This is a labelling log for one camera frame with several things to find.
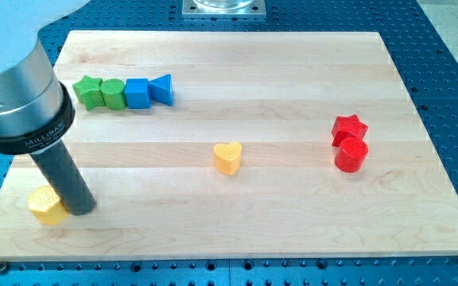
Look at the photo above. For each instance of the green cylinder block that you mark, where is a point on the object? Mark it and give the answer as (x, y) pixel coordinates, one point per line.
(113, 94)

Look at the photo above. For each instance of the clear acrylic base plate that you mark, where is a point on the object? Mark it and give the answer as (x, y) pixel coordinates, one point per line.
(223, 8)

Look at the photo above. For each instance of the light wooden board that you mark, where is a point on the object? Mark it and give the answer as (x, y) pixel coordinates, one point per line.
(277, 145)

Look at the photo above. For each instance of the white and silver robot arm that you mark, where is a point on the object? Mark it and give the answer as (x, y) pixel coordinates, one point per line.
(35, 107)

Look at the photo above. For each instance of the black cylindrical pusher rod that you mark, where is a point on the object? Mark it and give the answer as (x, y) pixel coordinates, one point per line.
(60, 170)

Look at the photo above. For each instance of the green star block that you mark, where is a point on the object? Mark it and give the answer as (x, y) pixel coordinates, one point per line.
(88, 92)

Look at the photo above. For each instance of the red star block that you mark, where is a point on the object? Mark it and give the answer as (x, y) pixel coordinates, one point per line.
(347, 126)

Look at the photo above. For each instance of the blue cube block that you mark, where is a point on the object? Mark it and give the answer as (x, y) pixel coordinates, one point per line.
(137, 93)

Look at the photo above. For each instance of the blue triangle block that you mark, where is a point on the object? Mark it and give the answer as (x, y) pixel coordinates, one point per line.
(161, 90)

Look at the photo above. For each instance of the yellow hexagon block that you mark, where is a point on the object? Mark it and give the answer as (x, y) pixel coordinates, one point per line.
(46, 206)

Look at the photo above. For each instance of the red cylinder block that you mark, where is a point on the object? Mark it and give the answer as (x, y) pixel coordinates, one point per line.
(351, 154)

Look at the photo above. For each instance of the yellow heart block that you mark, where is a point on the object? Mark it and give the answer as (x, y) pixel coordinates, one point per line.
(228, 157)

